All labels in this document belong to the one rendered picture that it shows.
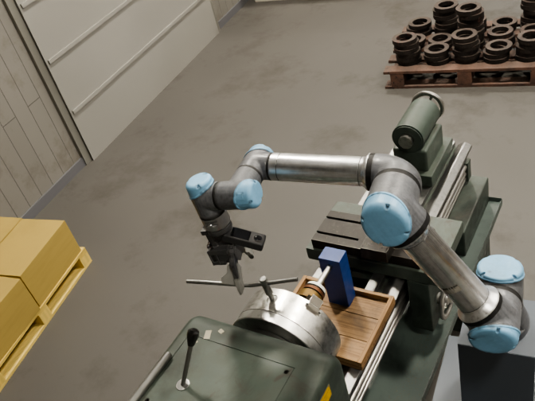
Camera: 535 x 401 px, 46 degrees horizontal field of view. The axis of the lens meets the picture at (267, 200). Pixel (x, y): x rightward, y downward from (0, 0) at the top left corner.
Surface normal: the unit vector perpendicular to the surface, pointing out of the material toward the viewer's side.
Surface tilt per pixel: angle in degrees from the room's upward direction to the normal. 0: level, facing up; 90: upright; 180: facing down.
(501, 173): 0
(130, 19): 90
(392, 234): 83
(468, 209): 0
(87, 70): 90
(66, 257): 90
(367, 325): 0
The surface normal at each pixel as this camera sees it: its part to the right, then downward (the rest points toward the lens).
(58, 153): 0.89, 0.08
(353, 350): -0.23, -0.77
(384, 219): -0.43, 0.54
